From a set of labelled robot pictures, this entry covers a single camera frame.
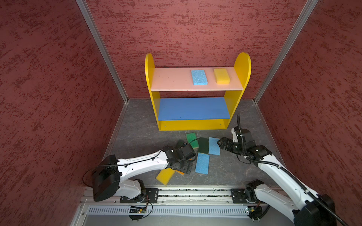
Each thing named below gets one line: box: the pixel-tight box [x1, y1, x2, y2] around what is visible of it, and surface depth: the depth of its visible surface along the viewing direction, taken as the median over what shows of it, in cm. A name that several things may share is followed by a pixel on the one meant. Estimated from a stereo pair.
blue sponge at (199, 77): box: [190, 70, 208, 86], surface depth 76 cm
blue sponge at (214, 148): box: [208, 137, 221, 156], surface depth 92 cm
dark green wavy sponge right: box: [197, 137, 209, 154], surface depth 94 cm
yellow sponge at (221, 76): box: [213, 68, 231, 85], surface depth 76 cm
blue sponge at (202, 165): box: [195, 152, 210, 175], surface depth 86 cm
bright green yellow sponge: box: [185, 132, 199, 149], surface depth 99 cm
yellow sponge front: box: [156, 167, 176, 186], surface depth 81 cm
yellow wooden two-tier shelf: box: [145, 52, 252, 131], surface depth 80 cm
